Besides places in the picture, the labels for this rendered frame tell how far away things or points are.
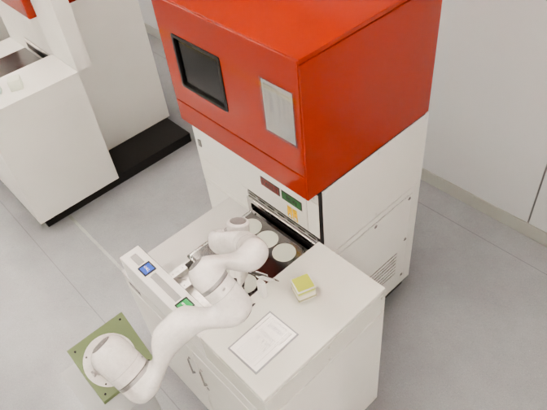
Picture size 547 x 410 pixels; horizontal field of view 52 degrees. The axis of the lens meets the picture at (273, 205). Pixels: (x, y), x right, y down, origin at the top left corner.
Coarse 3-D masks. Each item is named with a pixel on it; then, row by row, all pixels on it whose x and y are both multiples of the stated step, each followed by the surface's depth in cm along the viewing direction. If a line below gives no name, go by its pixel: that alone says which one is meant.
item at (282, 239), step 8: (248, 216) 250; (256, 216) 249; (264, 224) 246; (280, 240) 238; (288, 240) 237; (208, 248) 238; (272, 248) 235; (296, 248) 234; (200, 256) 236; (272, 256) 232; (296, 256) 231; (264, 264) 229; (272, 264) 229; (280, 264) 228; (288, 264) 228; (264, 272) 227; (272, 272) 226; (280, 272) 226; (256, 288) 221
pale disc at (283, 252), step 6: (276, 246) 236; (282, 246) 235; (288, 246) 235; (276, 252) 233; (282, 252) 233; (288, 252) 233; (294, 252) 232; (276, 258) 231; (282, 258) 231; (288, 258) 230
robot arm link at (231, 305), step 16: (224, 288) 160; (240, 288) 163; (224, 304) 160; (240, 304) 161; (176, 320) 162; (192, 320) 161; (208, 320) 162; (224, 320) 161; (240, 320) 162; (160, 336) 163; (176, 336) 162; (192, 336) 164; (160, 352) 163; (176, 352) 166; (144, 368) 167; (160, 368) 164; (128, 384) 164; (144, 384) 165; (160, 384) 169; (144, 400) 167
